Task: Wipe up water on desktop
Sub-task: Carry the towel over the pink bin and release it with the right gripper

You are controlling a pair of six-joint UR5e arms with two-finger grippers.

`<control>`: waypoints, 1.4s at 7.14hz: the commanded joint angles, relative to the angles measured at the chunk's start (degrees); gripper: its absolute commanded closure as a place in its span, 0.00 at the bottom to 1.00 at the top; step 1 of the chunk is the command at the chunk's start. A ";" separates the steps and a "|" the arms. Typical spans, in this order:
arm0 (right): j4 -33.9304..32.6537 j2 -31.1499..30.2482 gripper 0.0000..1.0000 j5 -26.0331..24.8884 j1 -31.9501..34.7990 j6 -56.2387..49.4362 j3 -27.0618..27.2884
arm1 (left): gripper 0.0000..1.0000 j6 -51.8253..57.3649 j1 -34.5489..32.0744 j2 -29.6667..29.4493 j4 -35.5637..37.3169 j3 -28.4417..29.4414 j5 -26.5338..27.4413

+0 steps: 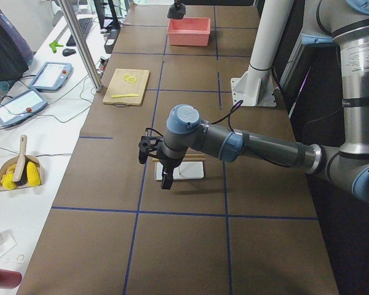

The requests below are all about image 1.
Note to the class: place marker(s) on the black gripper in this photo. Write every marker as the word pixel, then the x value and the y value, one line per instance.
pixel 168 163
pixel 176 11

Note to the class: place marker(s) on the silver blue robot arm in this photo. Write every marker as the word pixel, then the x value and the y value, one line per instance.
pixel 346 23

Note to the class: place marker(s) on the white plate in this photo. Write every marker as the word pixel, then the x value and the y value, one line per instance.
pixel 186 171

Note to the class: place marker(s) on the pink plastic bin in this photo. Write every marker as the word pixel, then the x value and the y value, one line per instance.
pixel 189 31

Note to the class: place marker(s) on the wooden chopsticks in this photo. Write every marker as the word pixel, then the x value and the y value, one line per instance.
pixel 186 158

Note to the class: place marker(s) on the black box device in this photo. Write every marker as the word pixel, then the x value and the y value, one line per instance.
pixel 111 40

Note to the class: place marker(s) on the lemon slice near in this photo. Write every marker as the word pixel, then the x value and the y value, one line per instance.
pixel 131 79

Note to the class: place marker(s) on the wooden cutting board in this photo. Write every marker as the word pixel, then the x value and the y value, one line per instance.
pixel 119 86

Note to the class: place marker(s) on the black keyboard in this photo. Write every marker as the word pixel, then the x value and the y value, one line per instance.
pixel 85 25

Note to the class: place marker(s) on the yellow plastic knife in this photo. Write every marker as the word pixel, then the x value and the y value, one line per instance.
pixel 125 95

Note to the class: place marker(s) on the black computer mouse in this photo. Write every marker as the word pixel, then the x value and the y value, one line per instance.
pixel 67 52

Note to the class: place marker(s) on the green plastic toy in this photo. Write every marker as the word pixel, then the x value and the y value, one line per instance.
pixel 54 45

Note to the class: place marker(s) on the yellow toy corn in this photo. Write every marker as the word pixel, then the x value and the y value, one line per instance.
pixel 32 173

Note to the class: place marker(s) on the teach pendant far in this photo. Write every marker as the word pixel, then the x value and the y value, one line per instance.
pixel 51 77

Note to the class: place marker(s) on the teach pendant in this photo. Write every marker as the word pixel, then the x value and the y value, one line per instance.
pixel 22 107
pixel 51 77

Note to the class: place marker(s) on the wooden brush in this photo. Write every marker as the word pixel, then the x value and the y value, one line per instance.
pixel 19 177

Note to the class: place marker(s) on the teach pendant near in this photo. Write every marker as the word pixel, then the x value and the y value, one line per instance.
pixel 22 107

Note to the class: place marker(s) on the red bottle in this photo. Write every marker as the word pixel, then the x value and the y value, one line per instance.
pixel 9 279

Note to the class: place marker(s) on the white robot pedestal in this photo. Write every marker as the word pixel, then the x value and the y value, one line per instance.
pixel 255 87

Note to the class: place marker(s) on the aluminium frame post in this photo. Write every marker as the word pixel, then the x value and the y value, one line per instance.
pixel 81 44

